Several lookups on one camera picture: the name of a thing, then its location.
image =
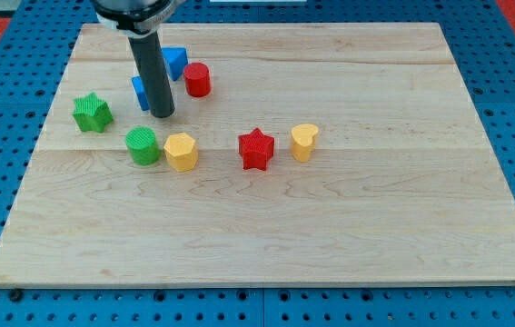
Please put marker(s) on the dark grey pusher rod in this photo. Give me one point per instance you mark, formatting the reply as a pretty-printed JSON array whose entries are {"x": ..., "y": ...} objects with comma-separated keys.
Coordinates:
[{"x": 148, "y": 57}]

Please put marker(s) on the wooden board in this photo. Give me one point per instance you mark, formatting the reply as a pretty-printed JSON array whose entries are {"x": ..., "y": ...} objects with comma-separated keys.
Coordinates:
[{"x": 402, "y": 189}]

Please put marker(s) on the red cylinder block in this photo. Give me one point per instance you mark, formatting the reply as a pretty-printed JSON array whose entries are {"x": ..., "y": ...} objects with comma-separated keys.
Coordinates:
[{"x": 197, "y": 79}]

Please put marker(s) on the blue triangle block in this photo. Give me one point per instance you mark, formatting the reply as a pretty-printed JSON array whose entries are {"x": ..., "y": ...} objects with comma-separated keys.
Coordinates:
[{"x": 175, "y": 59}]

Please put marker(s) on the yellow hexagon block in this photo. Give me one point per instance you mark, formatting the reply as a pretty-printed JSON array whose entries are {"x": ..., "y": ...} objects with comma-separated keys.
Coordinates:
[{"x": 181, "y": 152}]

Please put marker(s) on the blue cube block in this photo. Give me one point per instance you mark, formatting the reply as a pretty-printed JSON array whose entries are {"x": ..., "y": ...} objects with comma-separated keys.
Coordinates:
[{"x": 140, "y": 92}]

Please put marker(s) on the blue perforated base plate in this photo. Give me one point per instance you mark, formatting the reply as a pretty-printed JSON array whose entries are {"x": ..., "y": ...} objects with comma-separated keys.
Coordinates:
[{"x": 34, "y": 51}]

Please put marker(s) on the green star block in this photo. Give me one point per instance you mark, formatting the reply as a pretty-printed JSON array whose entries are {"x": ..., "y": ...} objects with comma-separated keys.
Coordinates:
[{"x": 91, "y": 113}]

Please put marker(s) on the yellow heart block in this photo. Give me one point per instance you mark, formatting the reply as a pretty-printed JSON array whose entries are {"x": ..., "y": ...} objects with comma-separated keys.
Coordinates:
[{"x": 303, "y": 141}]

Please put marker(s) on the red star block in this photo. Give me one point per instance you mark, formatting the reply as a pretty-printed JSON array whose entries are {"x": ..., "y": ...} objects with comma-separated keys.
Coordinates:
[{"x": 256, "y": 149}]

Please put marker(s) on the green cylinder block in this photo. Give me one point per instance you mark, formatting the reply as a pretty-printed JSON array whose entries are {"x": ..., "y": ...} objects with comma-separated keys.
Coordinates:
[{"x": 142, "y": 146}]

